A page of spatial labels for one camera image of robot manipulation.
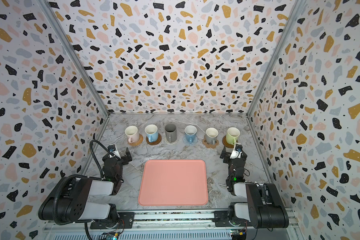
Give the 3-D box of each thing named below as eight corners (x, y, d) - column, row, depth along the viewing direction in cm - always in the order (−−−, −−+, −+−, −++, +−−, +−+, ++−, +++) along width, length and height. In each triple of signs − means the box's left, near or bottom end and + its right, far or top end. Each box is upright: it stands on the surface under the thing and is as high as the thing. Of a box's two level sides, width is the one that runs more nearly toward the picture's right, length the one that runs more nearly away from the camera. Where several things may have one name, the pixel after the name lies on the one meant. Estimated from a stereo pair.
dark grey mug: (165, 147, 104) (163, 136, 94) (167, 135, 111) (165, 123, 101) (176, 147, 104) (175, 136, 94) (177, 135, 111) (176, 123, 101)
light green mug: (220, 144, 107) (223, 134, 98) (227, 134, 113) (230, 124, 104) (231, 149, 104) (235, 140, 95) (237, 139, 110) (242, 130, 101)
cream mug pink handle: (131, 149, 103) (126, 139, 94) (129, 137, 109) (124, 127, 100) (142, 145, 105) (138, 135, 96) (139, 134, 111) (135, 123, 102)
